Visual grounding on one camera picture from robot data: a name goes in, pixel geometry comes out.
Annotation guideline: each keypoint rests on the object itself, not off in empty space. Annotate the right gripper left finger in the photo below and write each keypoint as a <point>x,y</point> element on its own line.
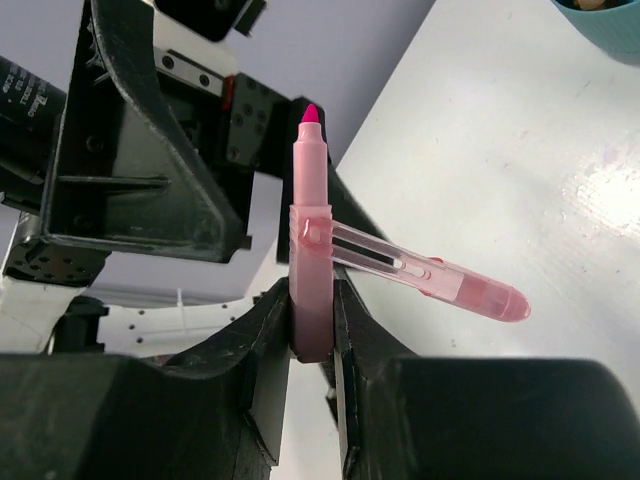
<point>213,411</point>

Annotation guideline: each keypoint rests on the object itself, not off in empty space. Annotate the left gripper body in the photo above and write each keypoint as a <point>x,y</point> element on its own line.
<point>236,123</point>

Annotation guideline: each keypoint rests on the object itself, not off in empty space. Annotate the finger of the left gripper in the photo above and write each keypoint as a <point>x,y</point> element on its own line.
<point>124,176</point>
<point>312,180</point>

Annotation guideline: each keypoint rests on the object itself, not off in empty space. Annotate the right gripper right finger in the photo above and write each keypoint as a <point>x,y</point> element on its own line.
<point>403,416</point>

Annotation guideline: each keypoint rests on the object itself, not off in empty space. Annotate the pink stubby highlighter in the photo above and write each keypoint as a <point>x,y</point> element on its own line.
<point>317,242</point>

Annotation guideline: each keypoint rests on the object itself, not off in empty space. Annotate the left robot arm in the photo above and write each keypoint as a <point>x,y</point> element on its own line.
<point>44,306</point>

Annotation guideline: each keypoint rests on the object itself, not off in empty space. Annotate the teal round organizer container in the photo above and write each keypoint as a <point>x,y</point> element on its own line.
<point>613,27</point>

